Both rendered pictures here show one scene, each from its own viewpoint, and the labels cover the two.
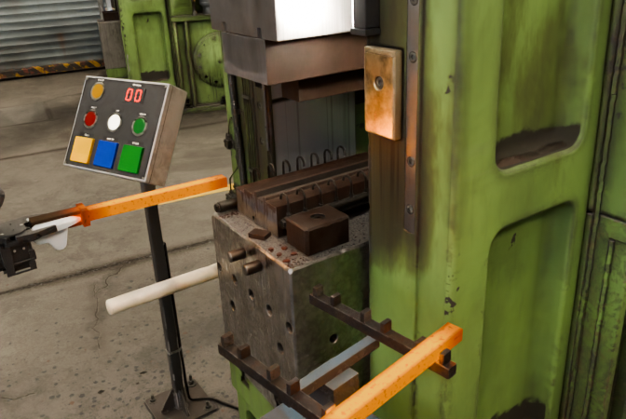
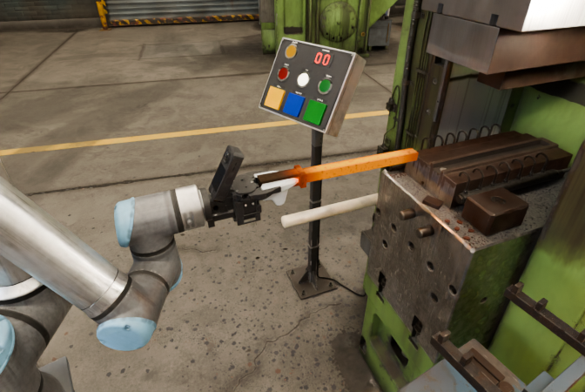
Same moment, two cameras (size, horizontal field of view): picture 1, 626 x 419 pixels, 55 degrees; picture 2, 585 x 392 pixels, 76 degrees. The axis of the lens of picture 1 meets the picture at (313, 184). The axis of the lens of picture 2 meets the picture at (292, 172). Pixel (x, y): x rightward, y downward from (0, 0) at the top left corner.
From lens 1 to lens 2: 52 cm
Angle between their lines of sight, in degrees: 15
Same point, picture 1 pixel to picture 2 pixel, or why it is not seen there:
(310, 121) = (474, 98)
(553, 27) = not seen: outside the picture
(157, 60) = (296, 18)
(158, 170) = (335, 125)
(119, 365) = (269, 240)
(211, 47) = (333, 12)
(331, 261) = (506, 243)
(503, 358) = not seen: outside the picture
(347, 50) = (565, 43)
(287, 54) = (514, 44)
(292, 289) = (468, 264)
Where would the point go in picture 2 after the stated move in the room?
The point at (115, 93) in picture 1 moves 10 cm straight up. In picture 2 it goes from (306, 55) to (307, 25)
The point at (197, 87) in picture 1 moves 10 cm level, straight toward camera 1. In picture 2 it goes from (320, 40) to (320, 42)
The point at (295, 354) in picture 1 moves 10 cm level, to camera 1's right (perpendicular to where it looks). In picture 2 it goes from (453, 311) to (494, 318)
